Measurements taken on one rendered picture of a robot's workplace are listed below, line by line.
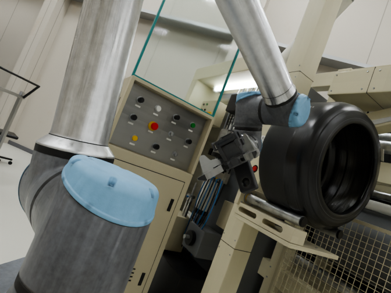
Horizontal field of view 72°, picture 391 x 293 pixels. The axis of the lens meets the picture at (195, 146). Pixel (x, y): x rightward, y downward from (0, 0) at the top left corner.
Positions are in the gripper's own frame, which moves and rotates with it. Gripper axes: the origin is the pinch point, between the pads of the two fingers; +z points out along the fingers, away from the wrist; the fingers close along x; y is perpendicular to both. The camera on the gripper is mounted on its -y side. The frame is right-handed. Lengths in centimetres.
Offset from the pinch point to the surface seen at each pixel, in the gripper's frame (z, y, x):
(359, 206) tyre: -79, -46, 24
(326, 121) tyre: -61, -3, 27
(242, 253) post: -81, -50, -38
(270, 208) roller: -65, -29, -10
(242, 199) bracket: -76, -23, -23
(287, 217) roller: -59, -33, -4
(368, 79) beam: -111, 4, 58
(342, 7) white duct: -160, 56, 78
